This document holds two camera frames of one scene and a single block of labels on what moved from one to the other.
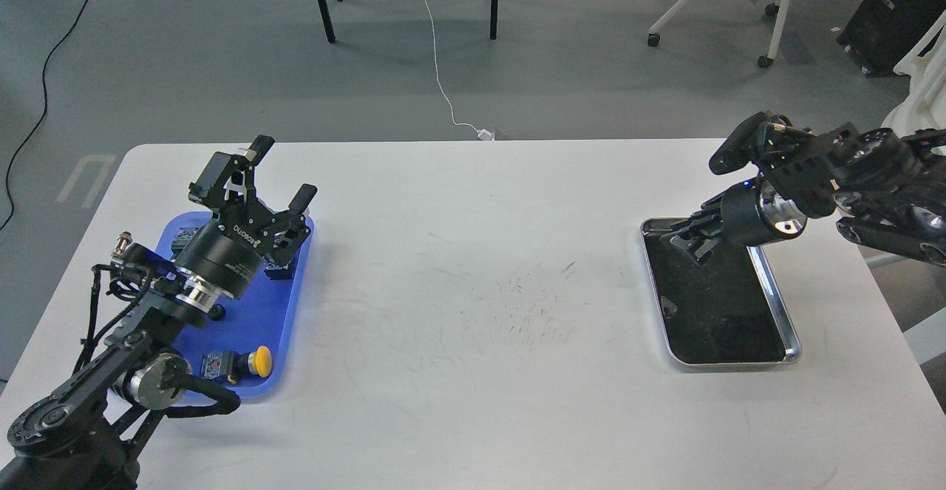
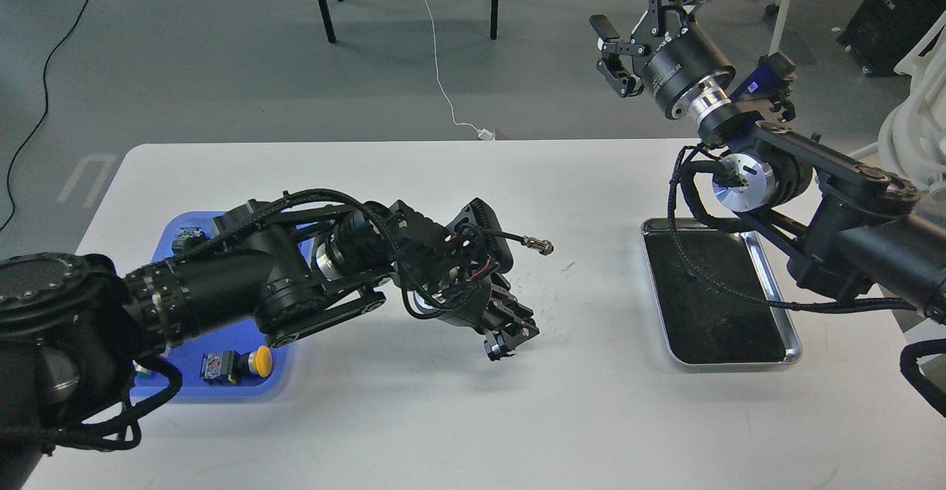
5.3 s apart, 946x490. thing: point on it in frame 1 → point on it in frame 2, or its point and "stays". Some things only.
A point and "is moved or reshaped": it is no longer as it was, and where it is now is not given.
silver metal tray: [723, 310] stays
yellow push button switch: [228, 363] stays
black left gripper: [228, 256] → [482, 303]
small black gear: [217, 312] is moved or reshaped
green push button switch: [185, 235] stays
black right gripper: [751, 213] → [682, 61]
